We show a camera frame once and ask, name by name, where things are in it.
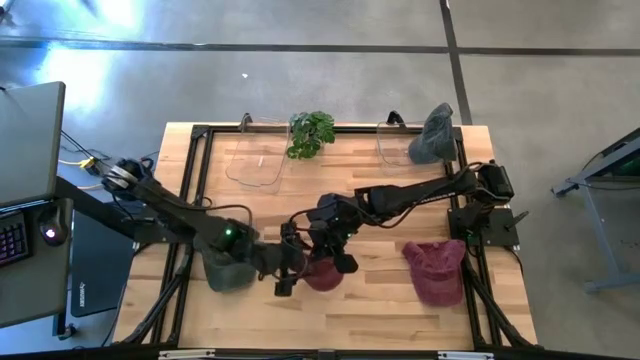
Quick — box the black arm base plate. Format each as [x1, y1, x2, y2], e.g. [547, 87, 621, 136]
[447, 207, 521, 249]

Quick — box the grey metal stand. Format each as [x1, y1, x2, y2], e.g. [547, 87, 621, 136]
[551, 127, 640, 295]

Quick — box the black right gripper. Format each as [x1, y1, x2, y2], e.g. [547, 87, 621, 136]
[305, 193, 362, 275]

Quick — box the grey side desk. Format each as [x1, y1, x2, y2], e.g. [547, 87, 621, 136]
[0, 197, 75, 330]

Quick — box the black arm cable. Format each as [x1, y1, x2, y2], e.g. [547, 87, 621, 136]
[288, 201, 327, 236]
[199, 197, 255, 227]

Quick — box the white table edge bracket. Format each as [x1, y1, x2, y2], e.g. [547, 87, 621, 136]
[158, 349, 216, 360]
[438, 351, 494, 360]

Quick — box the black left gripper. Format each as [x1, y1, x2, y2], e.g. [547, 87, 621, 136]
[252, 223, 316, 297]

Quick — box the black clamp handle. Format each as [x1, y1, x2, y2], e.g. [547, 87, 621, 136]
[504, 210, 530, 232]

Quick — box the clear plastic bin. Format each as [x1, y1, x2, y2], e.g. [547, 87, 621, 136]
[225, 117, 292, 195]
[375, 119, 451, 175]

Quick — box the black closed laptop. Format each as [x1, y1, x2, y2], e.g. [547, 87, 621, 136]
[70, 209, 137, 319]

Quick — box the dark green baseball cap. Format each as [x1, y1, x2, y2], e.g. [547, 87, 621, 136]
[193, 234, 262, 294]

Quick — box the potted green plant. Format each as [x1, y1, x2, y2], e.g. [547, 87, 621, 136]
[287, 110, 337, 161]

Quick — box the black computer mouse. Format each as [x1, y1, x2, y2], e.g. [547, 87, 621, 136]
[38, 206, 70, 247]

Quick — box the black backlit keyboard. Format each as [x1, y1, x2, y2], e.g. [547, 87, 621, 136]
[0, 212, 30, 267]

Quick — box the yellow cable plug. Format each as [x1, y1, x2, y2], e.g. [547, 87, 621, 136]
[58, 156, 97, 170]

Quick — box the black aluminium table frame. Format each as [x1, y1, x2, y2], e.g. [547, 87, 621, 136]
[114, 122, 539, 351]

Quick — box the maroon baseball cap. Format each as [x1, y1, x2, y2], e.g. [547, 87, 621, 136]
[402, 239, 468, 308]
[301, 256, 346, 293]

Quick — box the grey desk monitor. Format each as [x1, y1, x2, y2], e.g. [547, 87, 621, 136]
[0, 81, 67, 209]

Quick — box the slate grey baseball cap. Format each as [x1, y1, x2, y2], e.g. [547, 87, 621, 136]
[407, 102, 457, 166]

